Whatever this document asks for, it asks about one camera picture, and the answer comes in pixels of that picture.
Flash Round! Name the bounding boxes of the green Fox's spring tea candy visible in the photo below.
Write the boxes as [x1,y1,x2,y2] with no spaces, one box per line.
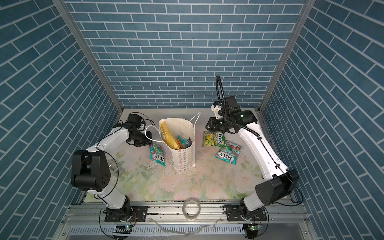
[203,131,226,147]

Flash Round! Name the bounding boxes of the teal Fox's mint blossom candy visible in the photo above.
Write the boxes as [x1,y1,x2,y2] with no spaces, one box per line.
[215,141,243,165]

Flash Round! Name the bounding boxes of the white patterned paper bag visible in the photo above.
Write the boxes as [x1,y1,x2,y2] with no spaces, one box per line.
[146,113,201,174]

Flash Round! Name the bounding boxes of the yellow kettle chips bag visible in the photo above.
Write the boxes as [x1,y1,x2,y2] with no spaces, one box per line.
[160,121,180,150]

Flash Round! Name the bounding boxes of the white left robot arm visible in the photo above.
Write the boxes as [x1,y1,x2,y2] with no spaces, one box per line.
[71,112,154,212]

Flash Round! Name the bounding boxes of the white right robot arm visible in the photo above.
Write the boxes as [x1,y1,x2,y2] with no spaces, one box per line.
[206,96,300,215]

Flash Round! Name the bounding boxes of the clear tape roll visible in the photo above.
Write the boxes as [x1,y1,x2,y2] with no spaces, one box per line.
[182,198,201,222]

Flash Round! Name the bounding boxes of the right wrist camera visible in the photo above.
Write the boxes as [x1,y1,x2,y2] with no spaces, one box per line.
[211,101,221,119]

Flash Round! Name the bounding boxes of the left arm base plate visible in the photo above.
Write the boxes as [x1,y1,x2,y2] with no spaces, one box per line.
[102,206,148,223]

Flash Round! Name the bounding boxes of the aluminium front rail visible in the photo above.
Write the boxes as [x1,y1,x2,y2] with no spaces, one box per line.
[59,200,313,226]

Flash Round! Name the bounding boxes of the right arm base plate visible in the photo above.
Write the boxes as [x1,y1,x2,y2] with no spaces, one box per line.
[222,205,268,222]

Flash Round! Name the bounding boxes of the white cable tie strip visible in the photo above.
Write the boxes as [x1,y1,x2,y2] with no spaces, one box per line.
[150,218,223,237]

